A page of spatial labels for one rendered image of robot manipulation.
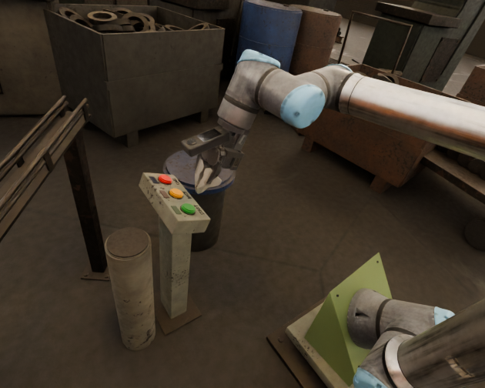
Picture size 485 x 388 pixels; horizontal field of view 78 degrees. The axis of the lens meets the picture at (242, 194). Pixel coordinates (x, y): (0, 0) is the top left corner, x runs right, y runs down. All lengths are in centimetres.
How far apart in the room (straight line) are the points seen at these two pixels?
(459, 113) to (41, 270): 153
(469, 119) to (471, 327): 36
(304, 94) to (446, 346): 55
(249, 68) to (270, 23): 245
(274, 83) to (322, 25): 287
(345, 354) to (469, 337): 52
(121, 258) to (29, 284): 74
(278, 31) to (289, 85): 253
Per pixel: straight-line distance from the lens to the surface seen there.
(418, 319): 100
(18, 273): 160
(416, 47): 473
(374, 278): 120
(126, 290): 96
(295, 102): 63
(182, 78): 239
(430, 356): 77
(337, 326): 107
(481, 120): 66
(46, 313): 144
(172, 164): 134
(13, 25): 259
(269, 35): 316
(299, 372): 129
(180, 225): 80
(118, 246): 87
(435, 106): 67
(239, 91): 71
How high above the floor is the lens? 116
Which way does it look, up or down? 37 degrees down
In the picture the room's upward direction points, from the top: 11 degrees clockwise
